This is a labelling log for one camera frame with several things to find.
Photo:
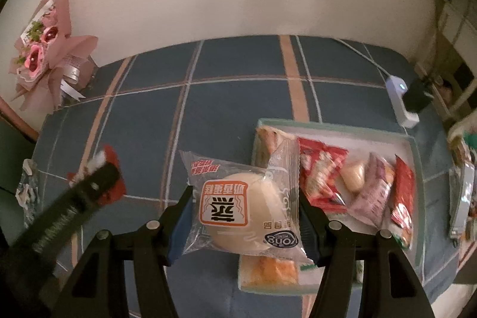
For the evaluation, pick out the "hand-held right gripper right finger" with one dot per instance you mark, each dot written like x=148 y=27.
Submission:
x=308 y=228

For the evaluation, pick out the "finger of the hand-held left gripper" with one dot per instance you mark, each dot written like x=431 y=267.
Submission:
x=93 y=187

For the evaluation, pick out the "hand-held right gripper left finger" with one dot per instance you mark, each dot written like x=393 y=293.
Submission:
x=178 y=232

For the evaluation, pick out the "small red white packet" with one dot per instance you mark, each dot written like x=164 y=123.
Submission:
x=111 y=155

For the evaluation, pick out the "white bun clear packet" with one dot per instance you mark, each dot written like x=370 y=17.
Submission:
x=227 y=206

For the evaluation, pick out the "red picture snack bag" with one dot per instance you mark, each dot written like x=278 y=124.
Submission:
x=320 y=172

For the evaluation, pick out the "yellow cake packet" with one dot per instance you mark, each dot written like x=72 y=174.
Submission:
x=268 y=269

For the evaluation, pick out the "round pastry clear packet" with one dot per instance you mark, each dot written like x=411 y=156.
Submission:
x=354 y=174

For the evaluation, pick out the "purple white snack bag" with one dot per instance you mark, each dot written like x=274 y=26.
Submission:
x=372 y=195

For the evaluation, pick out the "pink roll cake packet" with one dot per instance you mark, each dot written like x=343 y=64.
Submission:
x=272 y=139

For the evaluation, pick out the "green tray white inside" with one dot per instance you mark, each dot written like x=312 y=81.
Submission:
x=357 y=140

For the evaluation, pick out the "red gold print packet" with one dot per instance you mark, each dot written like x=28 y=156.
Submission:
x=404 y=191

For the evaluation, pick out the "patterned tissue packet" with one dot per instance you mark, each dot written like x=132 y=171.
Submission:
x=26 y=187

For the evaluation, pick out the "green headboard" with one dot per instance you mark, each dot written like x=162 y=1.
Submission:
x=15 y=154

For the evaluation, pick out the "pink rose bouquet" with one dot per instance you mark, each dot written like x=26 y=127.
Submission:
x=41 y=49

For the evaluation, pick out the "silver flat object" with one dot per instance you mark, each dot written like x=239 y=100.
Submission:
x=462 y=202

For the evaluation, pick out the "black plug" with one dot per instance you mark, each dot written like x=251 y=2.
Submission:
x=417 y=98

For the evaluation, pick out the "green white bag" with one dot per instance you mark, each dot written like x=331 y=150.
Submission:
x=464 y=139

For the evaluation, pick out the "white shelf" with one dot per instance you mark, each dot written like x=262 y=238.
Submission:
x=452 y=31

